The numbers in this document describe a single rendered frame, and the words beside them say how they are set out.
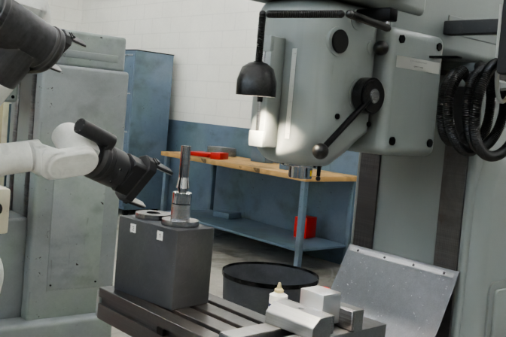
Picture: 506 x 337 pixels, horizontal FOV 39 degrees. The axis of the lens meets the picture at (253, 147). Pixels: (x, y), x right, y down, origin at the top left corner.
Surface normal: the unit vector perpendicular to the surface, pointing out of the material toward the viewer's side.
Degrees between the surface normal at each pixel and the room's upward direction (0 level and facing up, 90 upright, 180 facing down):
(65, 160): 117
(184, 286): 90
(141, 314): 90
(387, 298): 63
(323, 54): 90
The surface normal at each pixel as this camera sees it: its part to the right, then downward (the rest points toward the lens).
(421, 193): -0.75, -0.03
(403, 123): 0.66, 0.10
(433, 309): -0.63, -0.49
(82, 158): 0.51, 0.54
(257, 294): -0.29, 0.09
